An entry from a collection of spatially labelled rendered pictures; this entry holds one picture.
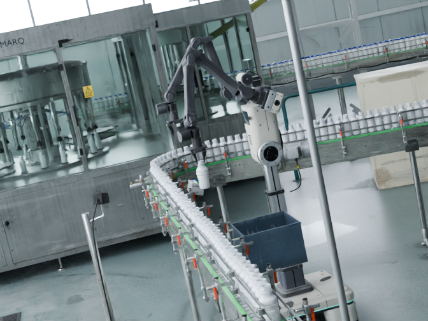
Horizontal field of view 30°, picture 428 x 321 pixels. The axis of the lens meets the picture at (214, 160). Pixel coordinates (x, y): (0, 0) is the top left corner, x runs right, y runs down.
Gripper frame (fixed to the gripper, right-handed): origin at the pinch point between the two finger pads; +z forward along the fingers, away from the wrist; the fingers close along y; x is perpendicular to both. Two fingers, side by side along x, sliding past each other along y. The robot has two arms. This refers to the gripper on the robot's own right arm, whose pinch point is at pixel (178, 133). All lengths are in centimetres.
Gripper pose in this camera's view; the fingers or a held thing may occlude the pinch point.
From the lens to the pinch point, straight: 513.2
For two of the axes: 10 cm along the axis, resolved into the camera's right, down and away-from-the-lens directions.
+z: 2.0, 9.6, 1.7
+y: -9.6, 2.3, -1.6
